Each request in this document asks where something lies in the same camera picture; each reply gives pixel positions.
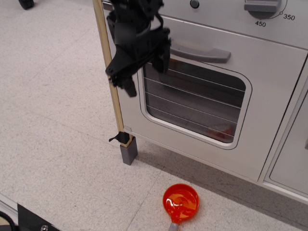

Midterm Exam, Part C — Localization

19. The black tape strip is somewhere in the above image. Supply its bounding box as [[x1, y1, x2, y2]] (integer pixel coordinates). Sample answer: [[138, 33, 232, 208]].
[[109, 131, 130, 144]]

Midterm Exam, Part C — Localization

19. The white toy oven door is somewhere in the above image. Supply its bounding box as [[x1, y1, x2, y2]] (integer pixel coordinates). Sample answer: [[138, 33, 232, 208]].
[[103, 2, 308, 181]]

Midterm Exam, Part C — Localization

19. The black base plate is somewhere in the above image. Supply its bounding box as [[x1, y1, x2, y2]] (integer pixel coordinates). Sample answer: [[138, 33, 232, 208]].
[[17, 204, 60, 231]]

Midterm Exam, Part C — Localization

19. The toy salmon sushi piece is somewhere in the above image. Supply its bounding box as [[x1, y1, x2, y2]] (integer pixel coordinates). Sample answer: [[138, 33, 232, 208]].
[[207, 124, 233, 142]]

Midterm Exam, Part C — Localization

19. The aluminium frame rail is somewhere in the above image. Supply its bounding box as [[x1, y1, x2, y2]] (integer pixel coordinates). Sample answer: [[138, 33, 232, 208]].
[[0, 193, 18, 225]]

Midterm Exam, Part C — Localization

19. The white toy kitchen cabinet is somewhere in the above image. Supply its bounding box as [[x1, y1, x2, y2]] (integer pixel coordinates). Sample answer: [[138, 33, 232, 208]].
[[101, 0, 308, 205]]

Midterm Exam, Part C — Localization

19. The black cable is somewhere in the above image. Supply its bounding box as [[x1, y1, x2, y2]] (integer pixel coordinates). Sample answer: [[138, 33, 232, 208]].
[[0, 211, 16, 231]]

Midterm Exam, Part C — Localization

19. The grey temperature knob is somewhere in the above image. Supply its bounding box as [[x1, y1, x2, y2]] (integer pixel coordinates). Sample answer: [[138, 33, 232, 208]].
[[244, 0, 282, 19]]

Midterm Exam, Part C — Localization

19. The black caster wheel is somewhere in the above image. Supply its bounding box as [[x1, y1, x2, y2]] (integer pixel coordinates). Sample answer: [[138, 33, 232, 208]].
[[19, 0, 34, 10]]

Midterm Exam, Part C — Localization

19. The grey oven door handle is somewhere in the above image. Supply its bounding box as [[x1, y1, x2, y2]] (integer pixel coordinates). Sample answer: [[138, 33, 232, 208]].
[[170, 39, 231, 64]]

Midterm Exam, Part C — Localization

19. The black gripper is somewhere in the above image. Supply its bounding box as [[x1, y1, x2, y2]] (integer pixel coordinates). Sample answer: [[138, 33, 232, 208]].
[[105, 28, 172, 98]]

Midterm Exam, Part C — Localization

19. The orange toy frying pan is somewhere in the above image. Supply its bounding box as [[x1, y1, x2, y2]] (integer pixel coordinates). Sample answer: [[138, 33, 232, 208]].
[[163, 183, 200, 231]]

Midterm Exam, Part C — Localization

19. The white cabinet drawer door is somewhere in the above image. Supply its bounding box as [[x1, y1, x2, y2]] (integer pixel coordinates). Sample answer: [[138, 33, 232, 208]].
[[264, 77, 308, 195]]

